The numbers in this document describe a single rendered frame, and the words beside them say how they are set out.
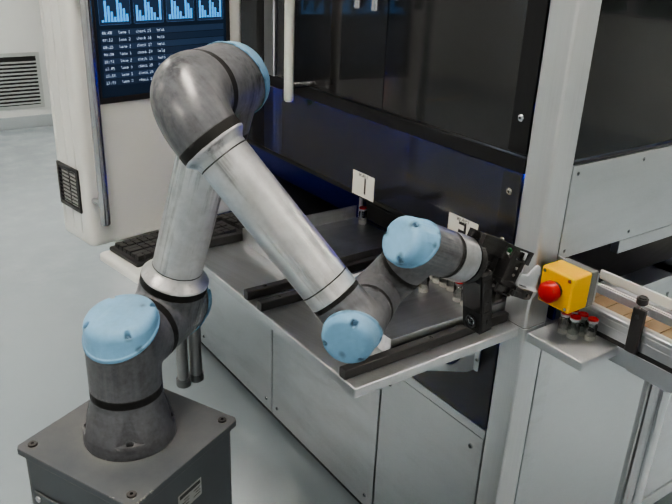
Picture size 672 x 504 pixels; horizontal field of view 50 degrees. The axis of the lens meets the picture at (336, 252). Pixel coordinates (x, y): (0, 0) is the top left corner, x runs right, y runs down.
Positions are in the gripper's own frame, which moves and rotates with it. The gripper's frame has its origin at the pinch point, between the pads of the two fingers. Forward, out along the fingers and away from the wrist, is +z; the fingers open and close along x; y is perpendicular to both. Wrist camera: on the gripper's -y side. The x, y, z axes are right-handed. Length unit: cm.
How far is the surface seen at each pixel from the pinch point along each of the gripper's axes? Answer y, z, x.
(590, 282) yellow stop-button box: 5.8, 11.6, -3.2
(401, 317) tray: -15.3, -3.1, 22.2
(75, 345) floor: -104, 16, 194
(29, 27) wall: 4, 57, 562
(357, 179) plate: 5, 6, 61
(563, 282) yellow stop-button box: 4.0, 6.5, -1.3
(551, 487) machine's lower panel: -43, 51, 6
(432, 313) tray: -12.6, 2.8, 20.2
